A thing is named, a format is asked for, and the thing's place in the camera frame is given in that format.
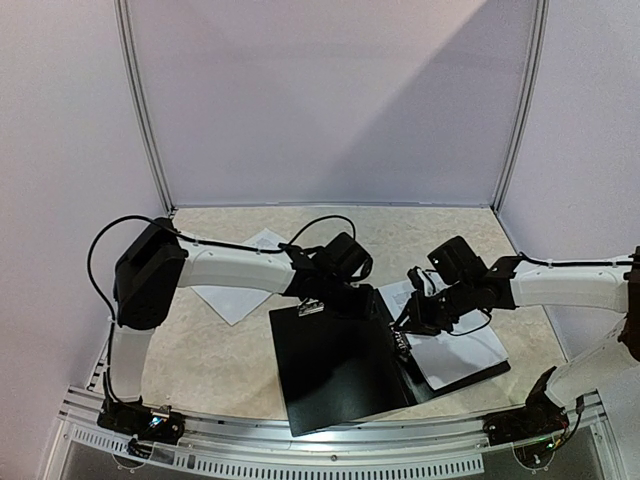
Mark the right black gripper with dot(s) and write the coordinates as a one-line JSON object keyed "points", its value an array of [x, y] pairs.
{"points": [[417, 314]]}

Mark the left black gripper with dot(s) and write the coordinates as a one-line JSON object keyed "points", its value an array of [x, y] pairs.
{"points": [[364, 308]]}

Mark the black file folder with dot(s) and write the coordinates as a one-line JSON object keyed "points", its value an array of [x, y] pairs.
{"points": [[335, 370]]}

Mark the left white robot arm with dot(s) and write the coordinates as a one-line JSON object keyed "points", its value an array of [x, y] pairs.
{"points": [[162, 260]]}

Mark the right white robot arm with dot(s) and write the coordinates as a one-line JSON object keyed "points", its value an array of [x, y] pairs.
{"points": [[520, 281]]}

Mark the printed paper stack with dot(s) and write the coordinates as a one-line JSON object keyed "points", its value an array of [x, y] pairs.
{"points": [[235, 304]]}

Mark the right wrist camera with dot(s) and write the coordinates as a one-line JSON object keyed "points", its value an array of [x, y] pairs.
{"points": [[421, 281]]}

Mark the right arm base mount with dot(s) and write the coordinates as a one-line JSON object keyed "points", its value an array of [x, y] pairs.
{"points": [[530, 420]]}

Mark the curved aluminium rail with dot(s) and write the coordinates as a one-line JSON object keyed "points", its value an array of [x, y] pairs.
{"points": [[436, 434]]}

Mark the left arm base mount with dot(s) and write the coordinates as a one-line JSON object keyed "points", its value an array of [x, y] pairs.
{"points": [[155, 424]]}

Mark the perforated white cable tray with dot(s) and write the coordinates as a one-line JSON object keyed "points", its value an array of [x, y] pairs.
{"points": [[96, 455]]}

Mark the right aluminium frame post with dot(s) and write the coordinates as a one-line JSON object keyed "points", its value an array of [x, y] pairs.
{"points": [[525, 99]]}

